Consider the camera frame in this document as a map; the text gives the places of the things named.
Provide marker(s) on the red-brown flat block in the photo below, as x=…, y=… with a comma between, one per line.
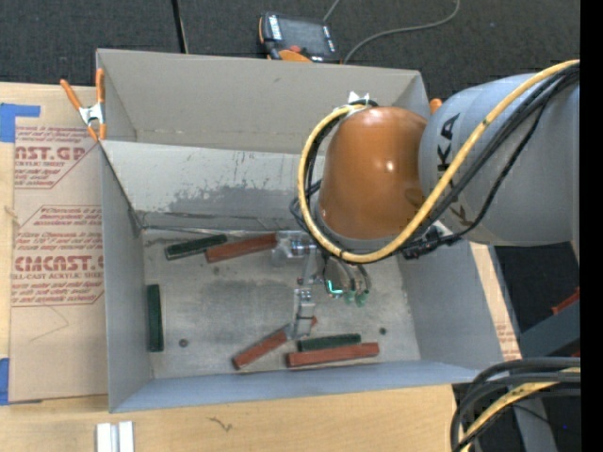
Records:
x=332, y=355
x=240, y=247
x=259, y=349

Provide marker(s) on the grey metal bin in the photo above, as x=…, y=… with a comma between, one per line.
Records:
x=245, y=299

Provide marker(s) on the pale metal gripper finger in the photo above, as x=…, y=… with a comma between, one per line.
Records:
x=285, y=251
x=304, y=311

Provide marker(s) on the black cylinder on white bracket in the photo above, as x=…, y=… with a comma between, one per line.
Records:
x=435, y=239

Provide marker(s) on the dark green flat block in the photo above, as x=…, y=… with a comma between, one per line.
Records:
x=195, y=246
x=330, y=342
x=155, y=318

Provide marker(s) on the brown cardboard board red print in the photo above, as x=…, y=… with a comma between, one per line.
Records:
x=56, y=252

